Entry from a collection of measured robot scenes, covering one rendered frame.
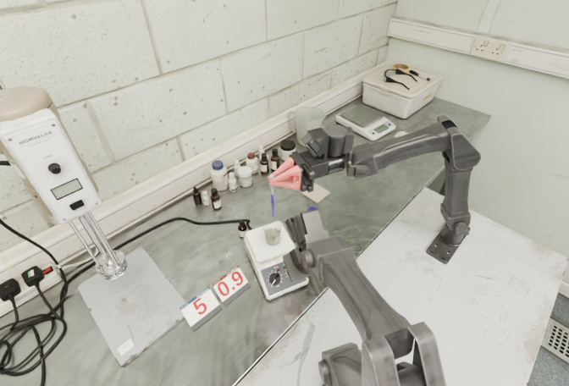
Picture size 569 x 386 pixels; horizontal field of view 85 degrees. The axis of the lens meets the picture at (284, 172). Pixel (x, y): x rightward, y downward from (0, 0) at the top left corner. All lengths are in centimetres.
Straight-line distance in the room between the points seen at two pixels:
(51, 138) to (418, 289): 95
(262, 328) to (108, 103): 76
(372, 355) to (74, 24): 92
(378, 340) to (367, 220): 74
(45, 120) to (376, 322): 57
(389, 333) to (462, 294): 63
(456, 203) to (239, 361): 72
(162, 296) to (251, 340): 28
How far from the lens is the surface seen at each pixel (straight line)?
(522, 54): 188
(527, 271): 124
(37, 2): 96
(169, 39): 107
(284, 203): 118
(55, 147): 62
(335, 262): 56
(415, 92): 174
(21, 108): 62
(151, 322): 98
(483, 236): 127
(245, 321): 93
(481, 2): 194
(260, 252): 93
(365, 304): 50
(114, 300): 105
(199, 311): 95
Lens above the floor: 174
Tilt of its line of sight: 40 degrees down
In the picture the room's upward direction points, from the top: straight up
